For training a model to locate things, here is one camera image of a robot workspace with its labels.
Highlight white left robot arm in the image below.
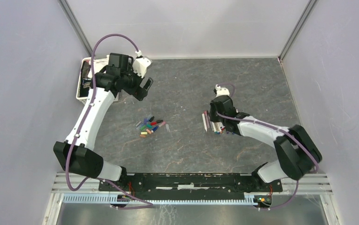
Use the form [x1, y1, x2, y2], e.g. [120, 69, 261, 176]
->
[53, 53, 153, 191]

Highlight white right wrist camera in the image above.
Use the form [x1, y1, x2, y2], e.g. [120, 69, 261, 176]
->
[214, 84, 230, 97]

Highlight white slotted cable duct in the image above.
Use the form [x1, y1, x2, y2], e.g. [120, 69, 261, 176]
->
[62, 194, 270, 206]

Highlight clear pink pen cap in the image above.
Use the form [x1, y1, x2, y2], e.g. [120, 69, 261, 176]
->
[158, 121, 166, 127]

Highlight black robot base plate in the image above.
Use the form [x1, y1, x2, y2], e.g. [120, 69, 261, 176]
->
[115, 172, 283, 201]

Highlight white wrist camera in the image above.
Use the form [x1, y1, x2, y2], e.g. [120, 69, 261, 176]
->
[132, 50, 153, 78]
[214, 84, 230, 97]

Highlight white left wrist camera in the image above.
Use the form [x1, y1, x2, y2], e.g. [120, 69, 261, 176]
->
[132, 50, 153, 78]

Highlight white pen with brown cap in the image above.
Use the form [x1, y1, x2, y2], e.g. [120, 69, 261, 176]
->
[202, 113, 208, 132]

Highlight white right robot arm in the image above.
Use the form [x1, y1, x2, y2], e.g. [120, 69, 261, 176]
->
[209, 95, 322, 191]

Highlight white perforated plastic basket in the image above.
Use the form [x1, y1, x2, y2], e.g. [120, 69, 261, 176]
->
[76, 58, 105, 104]

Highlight white cloth in basket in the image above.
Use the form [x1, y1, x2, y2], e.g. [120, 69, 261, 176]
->
[85, 55, 109, 79]

